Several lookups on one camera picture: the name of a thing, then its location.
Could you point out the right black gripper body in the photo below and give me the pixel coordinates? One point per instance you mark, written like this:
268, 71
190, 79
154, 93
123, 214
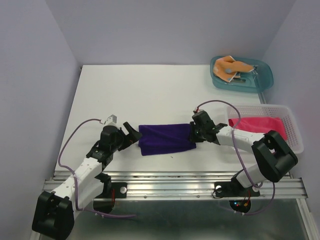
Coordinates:
196, 134

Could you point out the aluminium mounting rail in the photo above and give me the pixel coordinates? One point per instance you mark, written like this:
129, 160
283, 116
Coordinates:
196, 185

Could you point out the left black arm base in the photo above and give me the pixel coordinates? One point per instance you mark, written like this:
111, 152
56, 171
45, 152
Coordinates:
106, 200

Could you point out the white perforated basket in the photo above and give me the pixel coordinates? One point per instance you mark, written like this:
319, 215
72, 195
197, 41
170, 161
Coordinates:
294, 139

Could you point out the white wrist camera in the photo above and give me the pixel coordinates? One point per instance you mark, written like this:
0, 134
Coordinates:
197, 110
109, 121

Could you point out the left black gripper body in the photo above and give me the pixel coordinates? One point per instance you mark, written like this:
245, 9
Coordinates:
120, 139

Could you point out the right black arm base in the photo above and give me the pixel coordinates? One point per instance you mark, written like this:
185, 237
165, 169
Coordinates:
240, 197

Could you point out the orange towel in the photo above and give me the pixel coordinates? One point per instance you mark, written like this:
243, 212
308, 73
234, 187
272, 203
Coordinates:
227, 68

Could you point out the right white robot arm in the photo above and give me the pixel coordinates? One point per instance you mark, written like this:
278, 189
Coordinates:
274, 158

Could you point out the pink towel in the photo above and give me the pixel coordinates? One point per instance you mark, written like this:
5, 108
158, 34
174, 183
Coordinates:
262, 125

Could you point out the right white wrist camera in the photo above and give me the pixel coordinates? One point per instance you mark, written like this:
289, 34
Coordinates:
197, 110

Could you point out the purple towel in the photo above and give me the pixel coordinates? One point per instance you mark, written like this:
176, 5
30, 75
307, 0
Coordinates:
165, 139

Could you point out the blue plastic tub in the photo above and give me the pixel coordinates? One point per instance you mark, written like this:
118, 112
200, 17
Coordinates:
260, 79

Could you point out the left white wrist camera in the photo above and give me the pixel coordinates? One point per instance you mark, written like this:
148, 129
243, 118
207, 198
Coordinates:
109, 121

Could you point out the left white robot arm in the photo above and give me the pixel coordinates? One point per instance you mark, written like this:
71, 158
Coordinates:
57, 210

